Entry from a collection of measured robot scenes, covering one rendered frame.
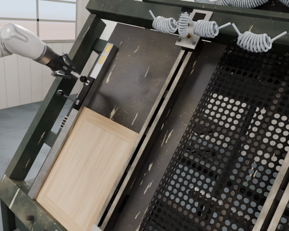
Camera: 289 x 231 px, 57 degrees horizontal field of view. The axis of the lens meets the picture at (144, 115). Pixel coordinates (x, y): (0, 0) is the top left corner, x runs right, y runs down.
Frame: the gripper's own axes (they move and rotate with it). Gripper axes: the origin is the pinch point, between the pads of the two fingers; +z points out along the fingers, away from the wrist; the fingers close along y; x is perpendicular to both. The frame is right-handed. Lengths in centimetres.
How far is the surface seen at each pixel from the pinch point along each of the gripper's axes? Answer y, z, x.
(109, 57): -18.3, 13.3, 0.7
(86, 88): 2.9, 10.5, -0.7
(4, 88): 46, 154, -323
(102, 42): -27.6, 19.1, -15.9
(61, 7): -124, 173, -323
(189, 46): -32, 4, 50
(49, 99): 18.1, 10.6, -24.6
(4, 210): 90, 19, -24
